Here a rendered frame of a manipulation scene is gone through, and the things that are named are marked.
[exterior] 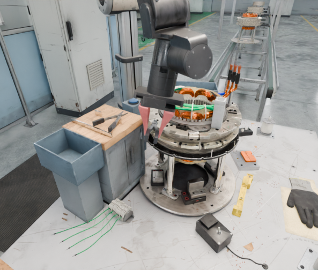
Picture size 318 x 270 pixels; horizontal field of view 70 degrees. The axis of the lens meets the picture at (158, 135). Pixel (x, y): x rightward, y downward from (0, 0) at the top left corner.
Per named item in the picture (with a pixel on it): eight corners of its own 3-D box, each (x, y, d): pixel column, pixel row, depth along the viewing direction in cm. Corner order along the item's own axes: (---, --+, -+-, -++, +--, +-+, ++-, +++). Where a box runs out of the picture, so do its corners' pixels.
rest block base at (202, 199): (180, 195, 85) (180, 191, 83) (200, 190, 86) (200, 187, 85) (185, 205, 80) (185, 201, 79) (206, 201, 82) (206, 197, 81)
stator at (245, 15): (244, 27, 332) (247, 12, 321) (258, 29, 318) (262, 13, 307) (236, 29, 320) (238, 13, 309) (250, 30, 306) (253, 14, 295)
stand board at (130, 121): (105, 150, 67) (104, 144, 66) (63, 132, 76) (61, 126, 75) (144, 122, 82) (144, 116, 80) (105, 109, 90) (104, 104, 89)
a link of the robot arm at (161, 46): (175, 36, 47) (151, 30, 44) (196, 39, 42) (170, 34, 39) (168, 69, 50) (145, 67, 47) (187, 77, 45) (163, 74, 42)
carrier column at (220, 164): (218, 190, 86) (227, 146, 75) (212, 188, 87) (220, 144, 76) (220, 186, 88) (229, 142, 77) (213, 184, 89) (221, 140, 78)
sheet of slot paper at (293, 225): (352, 252, 68) (352, 251, 68) (282, 231, 74) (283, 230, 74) (330, 184, 92) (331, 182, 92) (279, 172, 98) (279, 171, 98)
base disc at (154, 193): (221, 233, 72) (222, 232, 72) (120, 192, 87) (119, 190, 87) (243, 163, 101) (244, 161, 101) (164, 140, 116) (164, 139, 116)
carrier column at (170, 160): (171, 197, 83) (173, 152, 72) (165, 195, 84) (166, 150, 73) (174, 193, 85) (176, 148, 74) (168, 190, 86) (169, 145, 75)
